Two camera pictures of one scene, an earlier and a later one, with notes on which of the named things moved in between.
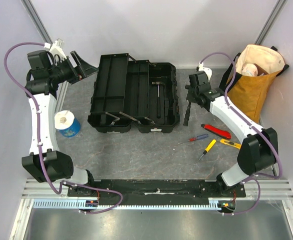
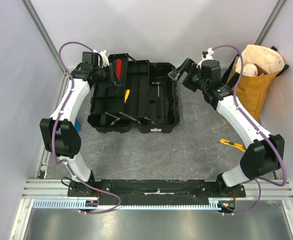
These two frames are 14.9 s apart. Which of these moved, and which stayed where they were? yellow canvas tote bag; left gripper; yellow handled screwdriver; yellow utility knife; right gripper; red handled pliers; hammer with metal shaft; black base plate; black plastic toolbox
Moved: yellow handled screwdriver; right gripper; left gripper; red handled pliers
Stayed: black base plate; hammer with metal shaft; yellow canvas tote bag; yellow utility knife; black plastic toolbox
